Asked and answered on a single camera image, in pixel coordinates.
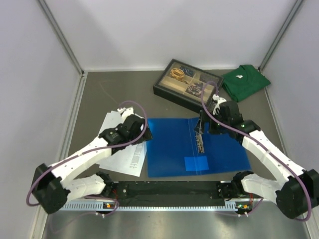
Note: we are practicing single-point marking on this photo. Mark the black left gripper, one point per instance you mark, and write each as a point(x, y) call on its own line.
point(141, 132)

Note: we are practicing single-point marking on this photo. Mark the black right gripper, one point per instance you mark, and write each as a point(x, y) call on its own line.
point(200, 126)

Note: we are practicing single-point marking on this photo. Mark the white printed paper stack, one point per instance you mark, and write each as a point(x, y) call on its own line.
point(127, 161)

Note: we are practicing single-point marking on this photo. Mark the blue plastic folder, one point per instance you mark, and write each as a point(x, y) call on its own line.
point(173, 150)

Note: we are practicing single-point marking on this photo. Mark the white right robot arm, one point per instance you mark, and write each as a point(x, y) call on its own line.
point(293, 190)

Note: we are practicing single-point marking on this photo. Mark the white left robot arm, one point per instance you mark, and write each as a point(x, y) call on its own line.
point(55, 185)

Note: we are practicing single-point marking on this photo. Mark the metal folder clip mechanism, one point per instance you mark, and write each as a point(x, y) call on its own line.
point(199, 143)

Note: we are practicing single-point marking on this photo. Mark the black compartment display box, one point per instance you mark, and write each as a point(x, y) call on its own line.
point(184, 84)

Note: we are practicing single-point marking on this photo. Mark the green folded t-shirt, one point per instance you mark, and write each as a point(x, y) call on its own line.
point(243, 82)

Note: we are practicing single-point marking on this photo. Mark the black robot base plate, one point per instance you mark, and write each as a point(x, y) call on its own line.
point(168, 192)

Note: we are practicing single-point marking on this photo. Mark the grey slotted cable duct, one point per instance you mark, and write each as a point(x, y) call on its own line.
point(107, 206)

